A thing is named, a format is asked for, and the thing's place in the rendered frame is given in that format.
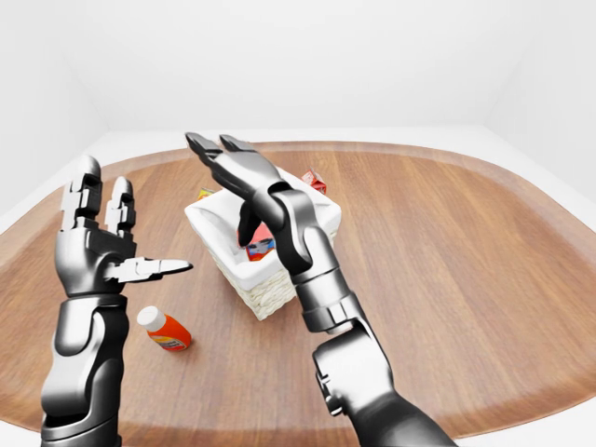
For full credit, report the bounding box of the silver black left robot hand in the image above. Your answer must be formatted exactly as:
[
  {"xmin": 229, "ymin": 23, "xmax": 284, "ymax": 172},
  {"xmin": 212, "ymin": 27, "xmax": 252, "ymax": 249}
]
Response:
[{"xmin": 54, "ymin": 155, "xmax": 195, "ymax": 298}]

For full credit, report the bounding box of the white woven basket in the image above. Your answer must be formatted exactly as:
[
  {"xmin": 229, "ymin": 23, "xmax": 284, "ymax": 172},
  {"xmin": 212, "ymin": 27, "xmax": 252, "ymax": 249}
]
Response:
[{"xmin": 183, "ymin": 167, "xmax": 343, "ymax": 321}]

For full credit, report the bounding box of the orange bottle with white cap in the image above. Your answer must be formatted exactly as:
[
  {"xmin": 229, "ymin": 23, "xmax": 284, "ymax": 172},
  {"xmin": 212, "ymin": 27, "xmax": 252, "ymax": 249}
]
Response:
[{"xmin": 136, "ymin": 305, "xmax": 193, "ymax": 353}]

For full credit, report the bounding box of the red printed food box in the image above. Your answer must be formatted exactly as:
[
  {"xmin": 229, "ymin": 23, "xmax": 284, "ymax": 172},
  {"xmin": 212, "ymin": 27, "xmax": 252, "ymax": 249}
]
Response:
[{"xmin": 237, "ymin": 221, "xmax": 277, "ymax": 264}]

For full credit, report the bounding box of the red white carton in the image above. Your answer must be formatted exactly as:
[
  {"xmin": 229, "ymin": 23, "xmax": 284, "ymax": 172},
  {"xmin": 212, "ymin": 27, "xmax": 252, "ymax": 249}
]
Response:
[{"xmin": 301, "ymin": 167, "xmax": 329, "ymax": 196}]

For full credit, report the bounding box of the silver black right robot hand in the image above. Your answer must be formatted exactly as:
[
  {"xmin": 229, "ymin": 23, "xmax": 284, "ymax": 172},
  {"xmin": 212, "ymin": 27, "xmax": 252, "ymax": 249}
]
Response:
[{"xmin": 184, "ymin": 131, "xmax": 294, "ymax": 248}]

